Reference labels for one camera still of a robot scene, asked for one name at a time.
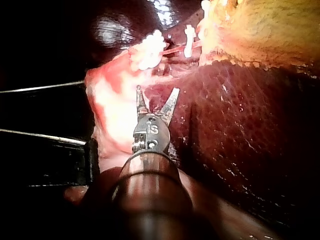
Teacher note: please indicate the right arm instrument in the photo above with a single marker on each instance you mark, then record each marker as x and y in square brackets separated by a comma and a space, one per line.
[153, 136]

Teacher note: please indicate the right arm instrument jaw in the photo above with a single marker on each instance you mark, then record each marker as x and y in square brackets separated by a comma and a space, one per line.
[141, 103]
[169, 108]

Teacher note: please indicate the dark right arm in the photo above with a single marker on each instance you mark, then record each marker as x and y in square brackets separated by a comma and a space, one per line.
[152, 200]

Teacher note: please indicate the thin tube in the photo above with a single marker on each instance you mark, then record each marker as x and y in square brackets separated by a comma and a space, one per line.
[178, 49]

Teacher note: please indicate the pale fatty tissue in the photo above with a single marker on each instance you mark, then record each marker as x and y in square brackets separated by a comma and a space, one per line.
[115, 105]

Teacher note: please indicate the white clip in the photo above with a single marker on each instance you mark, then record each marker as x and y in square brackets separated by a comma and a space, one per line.
[153, 42]
[146, 61]
[205, 8]
[189, 41]

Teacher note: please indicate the dark red liver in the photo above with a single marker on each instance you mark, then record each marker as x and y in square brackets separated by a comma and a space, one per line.
[237, 125]

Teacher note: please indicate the gallbladder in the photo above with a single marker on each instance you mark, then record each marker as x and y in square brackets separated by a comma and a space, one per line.
[255, 32]

